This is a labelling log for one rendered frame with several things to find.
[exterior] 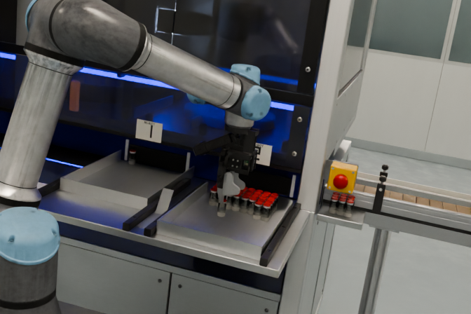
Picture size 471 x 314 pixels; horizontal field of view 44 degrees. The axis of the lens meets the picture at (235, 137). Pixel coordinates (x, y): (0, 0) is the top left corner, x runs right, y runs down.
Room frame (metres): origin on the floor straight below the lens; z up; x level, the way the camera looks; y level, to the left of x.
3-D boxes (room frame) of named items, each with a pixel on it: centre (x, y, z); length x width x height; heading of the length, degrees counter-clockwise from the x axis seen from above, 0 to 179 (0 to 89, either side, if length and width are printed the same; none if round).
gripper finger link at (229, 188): (1.41, 0.00, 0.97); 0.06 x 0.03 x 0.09; 74
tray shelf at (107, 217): (1.49, 0.14, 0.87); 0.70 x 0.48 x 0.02; 75
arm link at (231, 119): (1.43, 0.00, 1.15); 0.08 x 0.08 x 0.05
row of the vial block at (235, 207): (1.48, -0.04, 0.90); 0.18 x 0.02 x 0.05; 74
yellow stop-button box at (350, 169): (1.56, -0.31, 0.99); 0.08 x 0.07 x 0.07; 165
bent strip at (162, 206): (1.36, 0.17, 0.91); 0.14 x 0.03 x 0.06; 165
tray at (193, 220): (1.40, -0.01, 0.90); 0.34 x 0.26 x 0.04; 164
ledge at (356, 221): (1.59, -0.34, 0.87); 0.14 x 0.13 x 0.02; 165
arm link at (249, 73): (1.43, 0.00, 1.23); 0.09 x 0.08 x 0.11; 130
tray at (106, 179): (1.60, 0.29, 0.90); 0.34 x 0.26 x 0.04; 165
